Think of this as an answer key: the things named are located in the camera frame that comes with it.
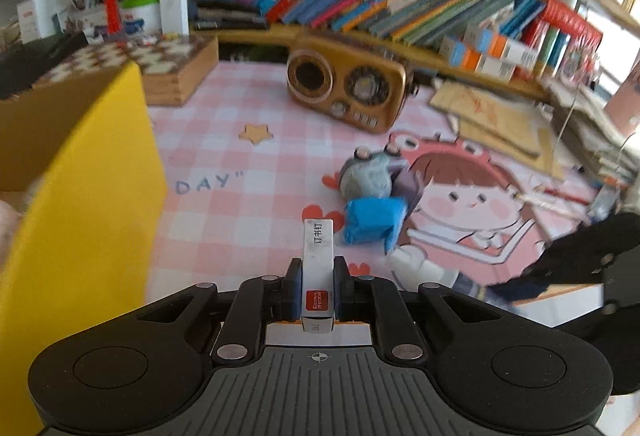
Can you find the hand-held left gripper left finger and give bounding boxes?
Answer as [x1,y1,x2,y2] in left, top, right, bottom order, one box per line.
[137,257,303,363]

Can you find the pink checked desktop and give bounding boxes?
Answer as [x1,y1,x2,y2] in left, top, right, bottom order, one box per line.
[144,59,640,334]

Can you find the pencil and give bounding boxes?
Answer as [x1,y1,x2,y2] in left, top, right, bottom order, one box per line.
[517,190,593,219]

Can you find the grey frog toy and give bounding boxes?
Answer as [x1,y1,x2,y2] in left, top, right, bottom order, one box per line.
[339,145,402,200]

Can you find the wooden bookshelf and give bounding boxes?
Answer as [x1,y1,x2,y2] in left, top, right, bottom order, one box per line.
[190,0,640,103]

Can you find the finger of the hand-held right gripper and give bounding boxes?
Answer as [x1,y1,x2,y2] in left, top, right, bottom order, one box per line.
[487,240,606,303]

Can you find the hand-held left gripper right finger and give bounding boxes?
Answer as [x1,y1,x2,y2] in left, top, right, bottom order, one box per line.
[334,256,503,363]

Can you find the brown cardboard pieces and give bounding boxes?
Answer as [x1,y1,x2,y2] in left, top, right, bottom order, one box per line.
[429,80,568,179]

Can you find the pink plush toy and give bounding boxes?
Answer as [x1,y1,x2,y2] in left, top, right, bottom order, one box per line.
[0,196,28,269]

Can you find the green white pen cup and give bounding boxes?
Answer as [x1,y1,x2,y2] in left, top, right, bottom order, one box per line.
[119,0,162,36]

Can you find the wooden chessboard box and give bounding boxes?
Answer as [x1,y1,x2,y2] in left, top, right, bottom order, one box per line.
[47,34,221,108]

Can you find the white staple box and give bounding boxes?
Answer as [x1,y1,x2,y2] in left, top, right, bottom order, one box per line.
[300,217,336,334]

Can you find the purple toy piece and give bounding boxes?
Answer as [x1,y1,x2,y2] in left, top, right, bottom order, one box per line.
[394,165,427,208]

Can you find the yellow cardboard box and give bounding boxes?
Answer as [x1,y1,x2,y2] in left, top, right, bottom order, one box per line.
[0,61,168,436]

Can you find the stack of dark flat books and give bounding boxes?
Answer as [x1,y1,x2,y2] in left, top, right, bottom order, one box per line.
[194,0,269,31]

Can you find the brown retro radio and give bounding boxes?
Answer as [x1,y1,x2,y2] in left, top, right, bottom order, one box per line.
[286,40,417,135]

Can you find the orange white small boxes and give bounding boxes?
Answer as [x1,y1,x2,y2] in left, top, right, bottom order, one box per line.
[439,23,542,83]

